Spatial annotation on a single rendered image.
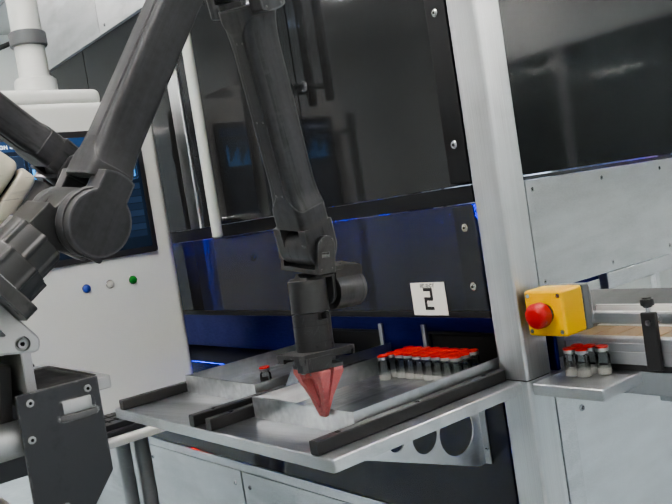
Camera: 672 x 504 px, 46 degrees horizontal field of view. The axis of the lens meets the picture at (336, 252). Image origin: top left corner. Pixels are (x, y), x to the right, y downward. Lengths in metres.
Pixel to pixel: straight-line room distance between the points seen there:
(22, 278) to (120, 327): 1.13
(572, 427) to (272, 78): 0.77
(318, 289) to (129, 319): 0.93
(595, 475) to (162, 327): 1.09
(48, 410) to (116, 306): 0.99
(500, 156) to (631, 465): 0.64
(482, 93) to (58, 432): 0.80
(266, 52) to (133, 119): 0.22
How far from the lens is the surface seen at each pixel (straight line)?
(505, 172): 1.31
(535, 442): 1.37
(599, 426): 1.51
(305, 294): 1.15
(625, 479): 1.60
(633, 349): 1.35
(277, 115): 1.09
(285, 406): 1.29
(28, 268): 0.89
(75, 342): 1.96
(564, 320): 1.26
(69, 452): 1.05
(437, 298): 1.43
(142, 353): 2.03
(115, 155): 0.94
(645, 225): 1.65
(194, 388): 1.67
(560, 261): 1.41
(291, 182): 1.11
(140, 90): 0.97
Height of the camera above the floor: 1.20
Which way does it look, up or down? 3 degrees down
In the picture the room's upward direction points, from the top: 9 degrees counter-clockwise
